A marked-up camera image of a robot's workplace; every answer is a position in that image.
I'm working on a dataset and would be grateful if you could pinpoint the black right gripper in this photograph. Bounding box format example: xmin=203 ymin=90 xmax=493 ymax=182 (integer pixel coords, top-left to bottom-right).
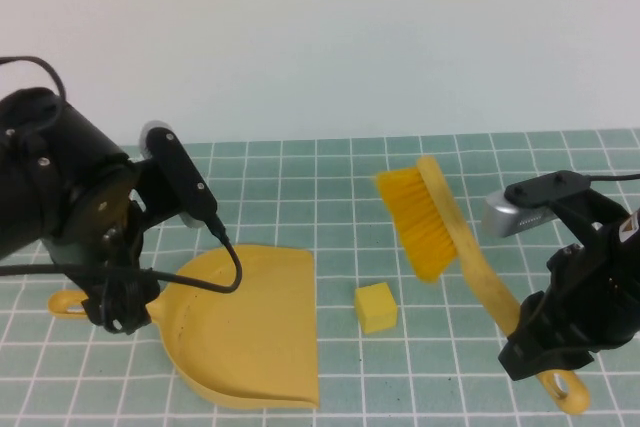
xmin=497 ymin=225 xmax=617 ymax=382

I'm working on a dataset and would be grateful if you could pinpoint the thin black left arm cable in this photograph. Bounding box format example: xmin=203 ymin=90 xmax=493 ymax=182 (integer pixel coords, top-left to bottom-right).
xmin=0 ymin=55 xmax=68 ymax=121

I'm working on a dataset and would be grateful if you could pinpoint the black right camera cable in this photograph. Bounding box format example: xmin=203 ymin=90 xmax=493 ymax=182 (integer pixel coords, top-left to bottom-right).
xmin=587 ymin=172 xmax=640 ymax=184

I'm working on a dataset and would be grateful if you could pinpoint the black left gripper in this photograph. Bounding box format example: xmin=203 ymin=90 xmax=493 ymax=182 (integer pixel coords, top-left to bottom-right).
xmin=46 ymin=190 xmax=162 ymax=337

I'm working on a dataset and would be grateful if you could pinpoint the yellow bristle hand brush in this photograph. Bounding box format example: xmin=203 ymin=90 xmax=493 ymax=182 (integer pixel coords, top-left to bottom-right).
xmin=374 ymin=155 xmax=592 ymax=417

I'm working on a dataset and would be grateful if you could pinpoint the green tile-pattern table mat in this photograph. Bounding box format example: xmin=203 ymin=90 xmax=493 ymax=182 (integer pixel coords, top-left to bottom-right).
xmin=0 ymin=129 xmax=640 ymax=427

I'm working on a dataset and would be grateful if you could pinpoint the small yellow foam cube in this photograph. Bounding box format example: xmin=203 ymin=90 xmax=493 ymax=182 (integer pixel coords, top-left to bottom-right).
xmin=353 ymin=282 xmax=399 ymax=336

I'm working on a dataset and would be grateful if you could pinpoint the black left camera cable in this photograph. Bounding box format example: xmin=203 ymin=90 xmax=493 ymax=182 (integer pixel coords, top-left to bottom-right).
xmin=0 ymin=215 xmax=245 ymax=294

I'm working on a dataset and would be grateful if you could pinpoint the black camera cable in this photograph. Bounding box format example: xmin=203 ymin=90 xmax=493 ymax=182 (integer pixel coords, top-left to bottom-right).
xmin=0 ymin=215 xmax=245 ymax=294
xmin=587 ymin=172 xmax=640 ymax=184

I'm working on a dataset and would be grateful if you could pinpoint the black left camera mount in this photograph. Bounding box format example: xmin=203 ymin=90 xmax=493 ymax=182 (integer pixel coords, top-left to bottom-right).
xmin=132 ymin=129 xmax=219 ymax=226

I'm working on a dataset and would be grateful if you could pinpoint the yellow plastic dustpan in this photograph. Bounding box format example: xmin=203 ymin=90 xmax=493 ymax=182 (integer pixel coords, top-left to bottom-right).
xmin=47 ymin=244 xmax=322 ymax=411

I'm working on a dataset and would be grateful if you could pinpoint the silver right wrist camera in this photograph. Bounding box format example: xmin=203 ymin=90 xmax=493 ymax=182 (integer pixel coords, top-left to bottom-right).
xmin=482 ymin=190 xmax=559 ymax=239

